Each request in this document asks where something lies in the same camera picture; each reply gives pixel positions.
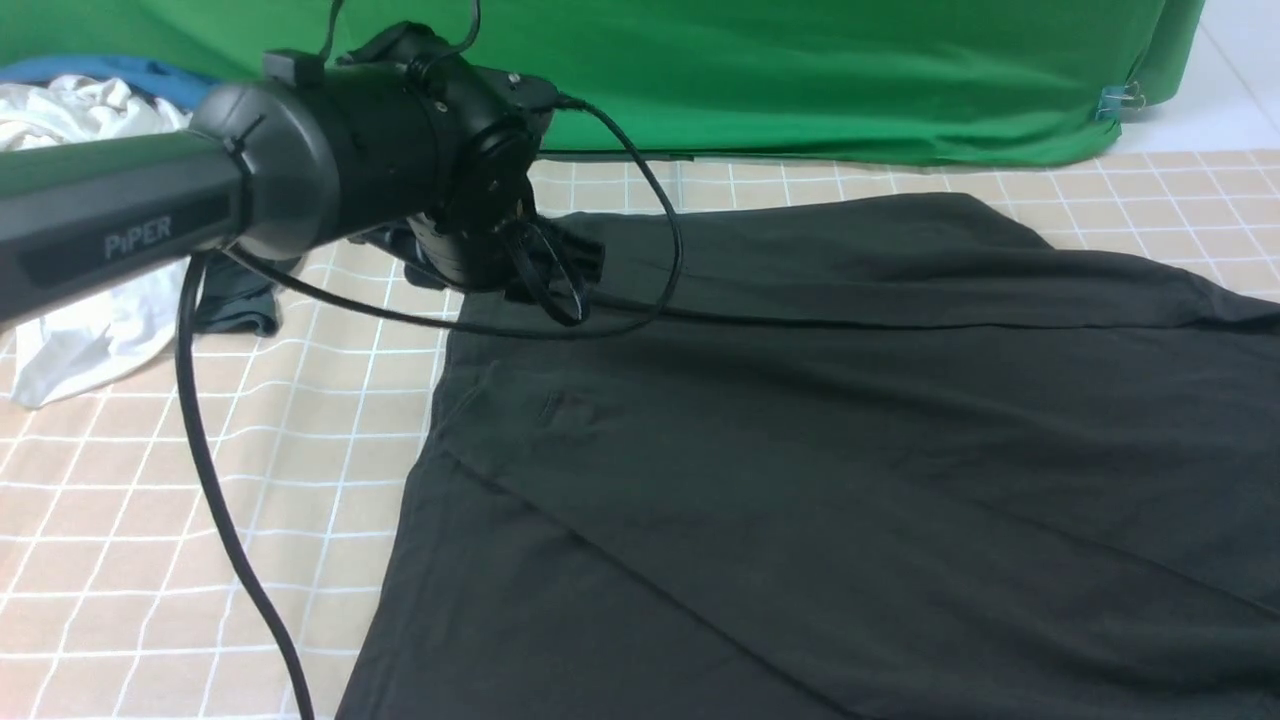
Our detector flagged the beige checkered tablecloth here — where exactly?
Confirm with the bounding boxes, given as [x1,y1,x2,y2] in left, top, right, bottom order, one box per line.
[1,149,1279,719]

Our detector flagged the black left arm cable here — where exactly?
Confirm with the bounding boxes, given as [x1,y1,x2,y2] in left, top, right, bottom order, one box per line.
[175,95,685,720]

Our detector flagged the blue crumpled garment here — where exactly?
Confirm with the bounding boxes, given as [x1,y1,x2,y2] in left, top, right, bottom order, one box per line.
[1,54,221,111]

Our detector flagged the dark teal crumpled garment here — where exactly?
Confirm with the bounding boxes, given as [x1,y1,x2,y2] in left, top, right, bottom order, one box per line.
[193,254,282,338]

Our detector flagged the white crumpled shirt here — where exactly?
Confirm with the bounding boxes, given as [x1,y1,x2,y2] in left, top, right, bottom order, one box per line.
[1,74,191,409]

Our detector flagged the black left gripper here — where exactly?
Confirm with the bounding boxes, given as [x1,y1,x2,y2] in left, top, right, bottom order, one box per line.
[372,190,605,305]

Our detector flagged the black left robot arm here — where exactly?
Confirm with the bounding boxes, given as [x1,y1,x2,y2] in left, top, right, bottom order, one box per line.
[1,22,604,327]

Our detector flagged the dark gray long-sleeve shirt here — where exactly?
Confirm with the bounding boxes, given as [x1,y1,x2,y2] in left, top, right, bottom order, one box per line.
[335,193,1279,719]

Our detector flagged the blue binder clip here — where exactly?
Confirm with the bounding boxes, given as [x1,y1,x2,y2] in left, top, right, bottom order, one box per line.
[1094,81,1148,122]

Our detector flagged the green backdrop cloth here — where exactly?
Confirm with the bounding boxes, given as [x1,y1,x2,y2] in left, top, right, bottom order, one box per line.
[1,1,1206,167]

